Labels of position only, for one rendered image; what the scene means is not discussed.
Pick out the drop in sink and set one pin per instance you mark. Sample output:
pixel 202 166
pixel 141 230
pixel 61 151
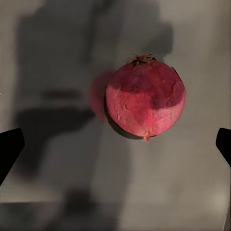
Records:
pixel 78 170

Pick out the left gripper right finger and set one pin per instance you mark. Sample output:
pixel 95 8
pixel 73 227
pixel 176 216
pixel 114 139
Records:
pixel 223 143

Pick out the vidalia onion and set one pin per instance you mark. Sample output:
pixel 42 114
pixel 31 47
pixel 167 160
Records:
pixel 145 97

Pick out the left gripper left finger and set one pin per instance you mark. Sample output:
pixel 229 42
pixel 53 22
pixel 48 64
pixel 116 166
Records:
pixel 11 144

